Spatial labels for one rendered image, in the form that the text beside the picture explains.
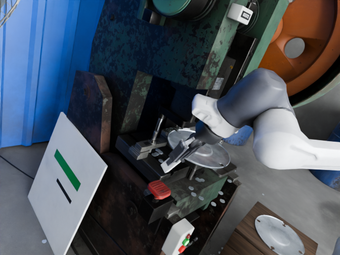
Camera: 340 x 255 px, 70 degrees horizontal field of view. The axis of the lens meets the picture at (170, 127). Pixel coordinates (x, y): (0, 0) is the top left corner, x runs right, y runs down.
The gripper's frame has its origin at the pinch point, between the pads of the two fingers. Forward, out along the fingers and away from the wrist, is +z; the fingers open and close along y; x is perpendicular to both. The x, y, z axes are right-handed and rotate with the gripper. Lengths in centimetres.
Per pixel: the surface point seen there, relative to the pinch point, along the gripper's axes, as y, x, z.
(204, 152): 31.7, 2.9, 9.4
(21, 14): 0, 127, 48
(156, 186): -0.9, -3.3, 9.6
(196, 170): 29.2, -1.6, 16.6
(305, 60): 70, 15, -36
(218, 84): 34.7, 21.8, -12.0
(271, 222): 90, -44, 36
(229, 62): 36.2, 25.8, -20.4
